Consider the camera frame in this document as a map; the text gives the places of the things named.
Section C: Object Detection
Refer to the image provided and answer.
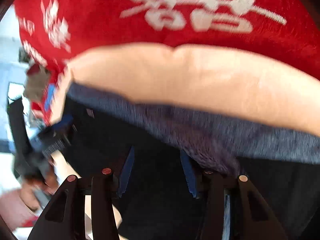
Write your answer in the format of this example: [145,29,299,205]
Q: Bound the black pants with blue waistband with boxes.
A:
[62,83,319,239]

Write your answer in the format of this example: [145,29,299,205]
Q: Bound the person's left hand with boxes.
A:
[19,157,59,212]

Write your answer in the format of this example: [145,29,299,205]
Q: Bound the red sofa cover white print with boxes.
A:
[13,0,320,127]

